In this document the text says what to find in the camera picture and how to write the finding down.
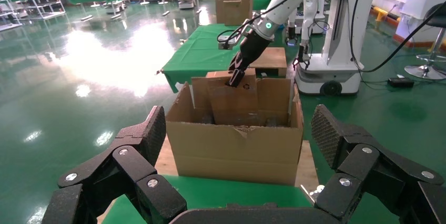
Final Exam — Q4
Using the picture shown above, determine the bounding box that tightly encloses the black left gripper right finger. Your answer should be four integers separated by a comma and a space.
310, 104, 446, 224

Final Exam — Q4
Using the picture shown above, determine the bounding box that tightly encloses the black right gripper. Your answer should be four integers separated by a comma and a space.
225, 30, 274, 88

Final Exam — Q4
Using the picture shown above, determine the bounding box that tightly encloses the green cloth side table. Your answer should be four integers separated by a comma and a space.
161, 24, 290, 94

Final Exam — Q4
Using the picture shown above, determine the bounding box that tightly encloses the tall brown cardboard carton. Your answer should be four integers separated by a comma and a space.
215, 0, 254, 26

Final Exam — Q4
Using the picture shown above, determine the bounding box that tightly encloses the black power adapter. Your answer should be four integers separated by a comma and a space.
387, 77, 415, 89

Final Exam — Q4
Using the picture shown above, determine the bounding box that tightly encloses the flat brown cardboard box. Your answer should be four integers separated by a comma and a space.
249, 47, 288, 77

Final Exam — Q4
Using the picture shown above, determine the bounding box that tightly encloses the black chrome bar stool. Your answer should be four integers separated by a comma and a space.
404, 3, 446, 81

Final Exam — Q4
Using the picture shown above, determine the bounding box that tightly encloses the white wheeled background robot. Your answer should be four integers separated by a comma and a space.
294, 0, 386, 97

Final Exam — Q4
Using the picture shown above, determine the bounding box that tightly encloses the black braided cable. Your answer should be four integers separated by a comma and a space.
216, 0, 318, 47

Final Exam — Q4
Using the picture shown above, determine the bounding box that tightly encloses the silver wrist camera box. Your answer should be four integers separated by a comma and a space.
217, 34, 245, 50

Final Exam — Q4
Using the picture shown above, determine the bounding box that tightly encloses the yellow floor guard rail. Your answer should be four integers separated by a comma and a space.
371, 5, 401, 23

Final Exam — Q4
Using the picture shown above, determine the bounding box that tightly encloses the large open brown carton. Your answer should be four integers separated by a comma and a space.
165, 76, 305, 187

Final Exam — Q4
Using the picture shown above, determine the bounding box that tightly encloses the small cardboard box with hole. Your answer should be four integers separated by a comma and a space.
205, 68, 260, 126

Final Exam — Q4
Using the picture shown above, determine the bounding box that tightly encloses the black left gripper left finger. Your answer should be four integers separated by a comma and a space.
42, 105, 188, 224

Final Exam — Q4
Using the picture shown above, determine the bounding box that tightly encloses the thin black cable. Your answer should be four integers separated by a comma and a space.
348, 0, 446, 74

